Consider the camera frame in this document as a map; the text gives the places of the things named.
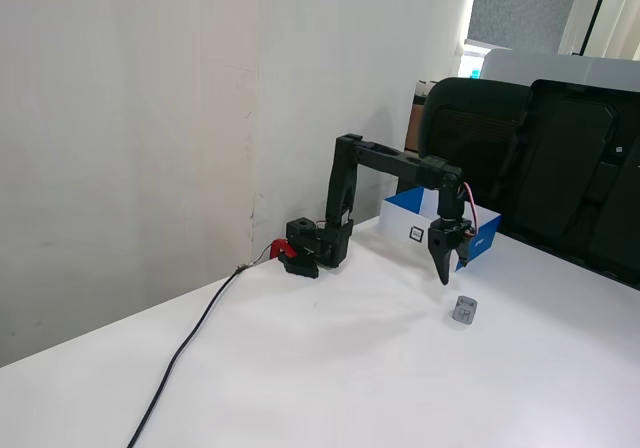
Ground thick black power cable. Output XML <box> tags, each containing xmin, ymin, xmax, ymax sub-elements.
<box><xmin>126</xmin><ymin>262</ymin><xmax>251</xmax><ymax>448</ymax></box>

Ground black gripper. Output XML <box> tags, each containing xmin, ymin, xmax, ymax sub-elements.
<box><xmin>428</xmin><ymin>216</ymin><xmax>475</xmax><ymax>287</ymax></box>

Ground grey window blind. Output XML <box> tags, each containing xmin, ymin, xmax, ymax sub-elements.
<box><xmin>467</xmin><ymin>0</ymin><xmax>586</xmax><ymax>54</ymax></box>

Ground red and black table clamp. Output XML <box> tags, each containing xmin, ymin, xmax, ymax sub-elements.
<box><xmin>269</xmin><ymin>238</ymin><xmax>321</xmax><ymax>280</ymax></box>

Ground black plastic chair back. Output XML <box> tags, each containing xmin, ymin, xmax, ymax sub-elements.
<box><xmin>499</xmin><ymin>78</ymin><xmax>640</xmax><ymax>291</ymax></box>

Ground thin red black wire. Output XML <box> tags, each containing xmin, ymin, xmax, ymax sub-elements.
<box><xmin>247</xmin><ymin>245</ymin><xmax>275</xmax><ymax>268</ymax></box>

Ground blue and white cardboard box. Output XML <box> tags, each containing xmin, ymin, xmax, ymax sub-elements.
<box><xmin>377</xmin><ymin>185</ymin><xmax>503</xmax><ymax>273</ymax></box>

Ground black mesh office chair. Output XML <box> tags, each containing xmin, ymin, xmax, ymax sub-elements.
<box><xmin>418</xmin><ymin>76</ymin><xmax>534</xmax><ymax>234</ymax></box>

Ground white red servo cable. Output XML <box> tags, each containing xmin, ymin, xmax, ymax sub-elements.
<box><xmin>462</xmin><ymin>182</ymin><xmax>481</xmax><ymax>244</ymax></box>

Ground small gray block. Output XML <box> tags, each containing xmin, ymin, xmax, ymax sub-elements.
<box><xmin>449</xmin><ymin>295</ymin><xmax>480</xmax><ymax>328</ymax></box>

